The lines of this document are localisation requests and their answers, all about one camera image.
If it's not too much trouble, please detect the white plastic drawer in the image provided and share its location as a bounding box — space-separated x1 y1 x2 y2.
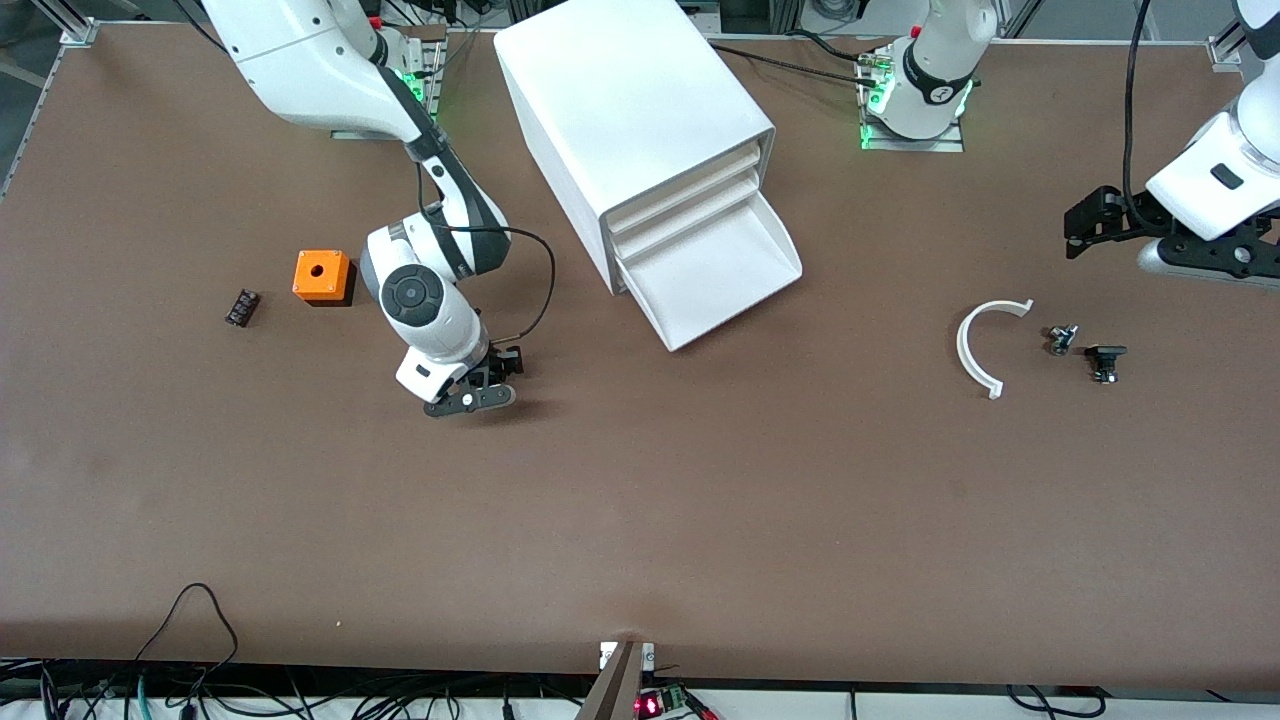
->
603 140 776 233
608 172 771 263
612 190 803 353

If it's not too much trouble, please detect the white drawer cabinet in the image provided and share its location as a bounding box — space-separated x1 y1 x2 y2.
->
494 0 777 296

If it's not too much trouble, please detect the brown wooden beam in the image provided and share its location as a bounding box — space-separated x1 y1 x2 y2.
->
575 642 646 720

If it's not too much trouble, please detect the circuit board with red light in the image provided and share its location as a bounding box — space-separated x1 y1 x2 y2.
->
635 683 716 720

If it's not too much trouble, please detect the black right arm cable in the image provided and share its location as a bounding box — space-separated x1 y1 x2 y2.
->
415 160 557 343

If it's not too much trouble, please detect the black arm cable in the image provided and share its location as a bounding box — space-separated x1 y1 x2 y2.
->
1122 0 1161 226
415 160 557 343

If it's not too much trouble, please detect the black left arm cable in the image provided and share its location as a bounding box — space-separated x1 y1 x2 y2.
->
1122 0 1161 226

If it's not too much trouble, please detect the aluminium frame profile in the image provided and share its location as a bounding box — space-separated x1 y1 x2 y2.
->
30 0 101 46
1205 0 1253 66

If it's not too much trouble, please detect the orange button enclosure box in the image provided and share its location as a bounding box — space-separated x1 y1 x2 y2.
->
292 250 353 306

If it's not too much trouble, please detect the white half-ring clamp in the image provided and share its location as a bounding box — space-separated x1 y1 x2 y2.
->
957 298 1035 401

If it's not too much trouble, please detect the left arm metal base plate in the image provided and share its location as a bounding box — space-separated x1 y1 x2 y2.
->
858 45 966 153

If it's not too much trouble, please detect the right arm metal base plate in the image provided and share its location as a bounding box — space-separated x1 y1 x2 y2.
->
332 40 447 141

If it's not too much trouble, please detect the black looped cable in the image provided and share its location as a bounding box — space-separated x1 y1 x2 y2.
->
135 583 241 701

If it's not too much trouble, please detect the black cable on table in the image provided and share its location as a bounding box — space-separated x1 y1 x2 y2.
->
710 40 883 89

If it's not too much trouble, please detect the black curved cable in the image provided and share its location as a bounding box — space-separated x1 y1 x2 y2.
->
1005 685 1106 719

